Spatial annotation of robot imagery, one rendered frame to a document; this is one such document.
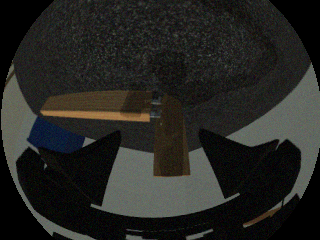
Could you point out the wooden post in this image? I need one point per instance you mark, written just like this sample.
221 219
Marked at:
170 147

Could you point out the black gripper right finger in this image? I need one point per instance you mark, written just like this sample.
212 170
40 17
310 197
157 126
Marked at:
232 162

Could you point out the long wooden board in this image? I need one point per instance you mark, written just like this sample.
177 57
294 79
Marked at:
103 105

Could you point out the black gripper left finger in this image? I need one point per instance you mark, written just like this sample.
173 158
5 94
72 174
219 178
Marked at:
89 167

